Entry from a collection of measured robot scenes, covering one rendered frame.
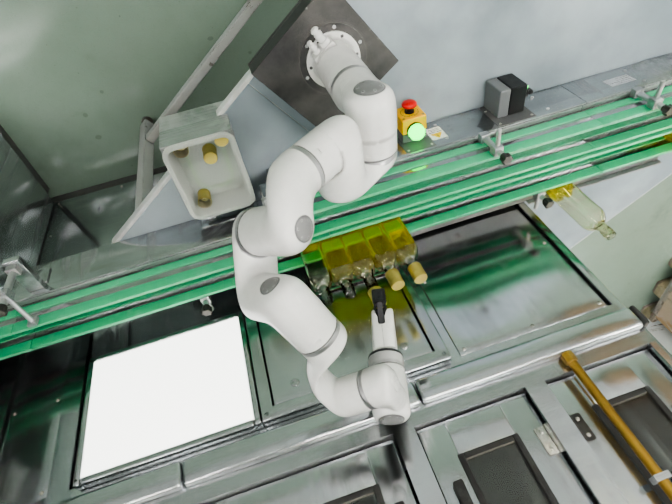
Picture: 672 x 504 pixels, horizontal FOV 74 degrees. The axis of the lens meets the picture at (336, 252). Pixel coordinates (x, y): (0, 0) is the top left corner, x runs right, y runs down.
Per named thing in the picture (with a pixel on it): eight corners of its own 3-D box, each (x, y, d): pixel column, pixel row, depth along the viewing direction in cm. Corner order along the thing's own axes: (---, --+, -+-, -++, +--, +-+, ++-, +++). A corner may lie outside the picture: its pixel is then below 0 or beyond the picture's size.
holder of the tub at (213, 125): (199, 216, 128) (201, 233, 123) (159, 132, 108) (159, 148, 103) (257, 199, 130) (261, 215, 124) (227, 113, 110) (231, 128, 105)
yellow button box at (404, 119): (393, 131, 127) (402, 144, 122) (391, 107, 121) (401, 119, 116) (416, 124, 127) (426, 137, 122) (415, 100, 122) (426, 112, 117)
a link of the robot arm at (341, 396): (338, 306, 77) (399, 374, 87) (281, 331, 83) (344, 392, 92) (334, 343, 71) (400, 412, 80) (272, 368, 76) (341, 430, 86)
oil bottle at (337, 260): (315, 237, 128) (335, 291, 113) (312, 222, 124) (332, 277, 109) (334, 231, 129) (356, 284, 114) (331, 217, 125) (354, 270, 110)
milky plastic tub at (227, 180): (192, 203, 124) (194, 222, 118) (157, 132, 108) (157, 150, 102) (253, 185, 126) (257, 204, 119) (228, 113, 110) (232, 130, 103)
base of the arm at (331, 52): (285, 51, 98) (300, 80, 87) (327, 6, 94) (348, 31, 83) (330, 97, 108) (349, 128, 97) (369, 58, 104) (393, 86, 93)
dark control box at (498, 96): (482, 105, 129) (497, 119, 123) (484, 79, 124) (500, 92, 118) (508, 98, 130) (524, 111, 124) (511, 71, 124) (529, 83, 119)
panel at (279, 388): (94, 363, 123) (78, 491, 100) (88, 358, 121) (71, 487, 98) (399, 267, 132) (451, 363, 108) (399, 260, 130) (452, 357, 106)
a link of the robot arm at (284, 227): (270, 152, 78) (208, 199, 71) (317, 137, 67) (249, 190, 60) (310, 216, 83) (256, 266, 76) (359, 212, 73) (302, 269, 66)
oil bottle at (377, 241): (353, 225, 129) (379, 277, 114) (351, 210, 125) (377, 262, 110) (372, 219, 130) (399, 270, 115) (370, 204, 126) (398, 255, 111)
